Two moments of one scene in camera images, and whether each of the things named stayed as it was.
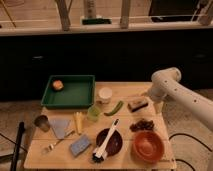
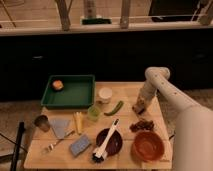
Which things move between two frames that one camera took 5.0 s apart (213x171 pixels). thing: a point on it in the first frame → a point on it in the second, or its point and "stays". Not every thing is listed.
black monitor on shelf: [173, 10] stays
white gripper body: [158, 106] → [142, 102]
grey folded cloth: [59, 126] stays
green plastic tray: [78, 91] stays
